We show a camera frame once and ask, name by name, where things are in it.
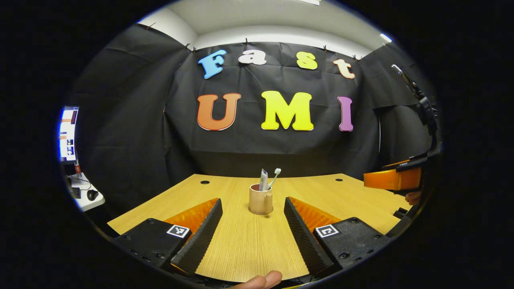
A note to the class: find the black backdrop cloth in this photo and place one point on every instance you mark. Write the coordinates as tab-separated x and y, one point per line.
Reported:
249	152

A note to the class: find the black computer mouse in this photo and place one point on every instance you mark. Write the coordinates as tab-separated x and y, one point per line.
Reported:
92	195

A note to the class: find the white toothpaste tube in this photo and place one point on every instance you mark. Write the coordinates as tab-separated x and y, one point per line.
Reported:
263	178

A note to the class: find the white ceiling light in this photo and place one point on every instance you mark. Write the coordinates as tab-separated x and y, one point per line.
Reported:
310	1

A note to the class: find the white toothbrush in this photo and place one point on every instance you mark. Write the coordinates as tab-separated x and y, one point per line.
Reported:
274	178

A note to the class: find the white side table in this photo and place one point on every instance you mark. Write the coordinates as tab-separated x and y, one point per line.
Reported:
86	202

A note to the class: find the computer monitor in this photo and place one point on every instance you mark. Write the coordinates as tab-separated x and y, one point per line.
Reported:
67	134

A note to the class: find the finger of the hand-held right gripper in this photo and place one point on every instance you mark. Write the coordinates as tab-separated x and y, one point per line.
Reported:
415	161
385	180

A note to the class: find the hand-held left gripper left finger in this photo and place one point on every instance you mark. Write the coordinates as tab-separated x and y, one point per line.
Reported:
199	241

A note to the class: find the wooden desktop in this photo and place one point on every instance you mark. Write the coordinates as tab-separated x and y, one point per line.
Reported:
249	241

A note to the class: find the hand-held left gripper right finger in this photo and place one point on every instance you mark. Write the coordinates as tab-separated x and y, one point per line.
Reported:
307	243

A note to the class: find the beige cup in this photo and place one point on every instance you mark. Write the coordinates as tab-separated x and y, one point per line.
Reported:
259	200

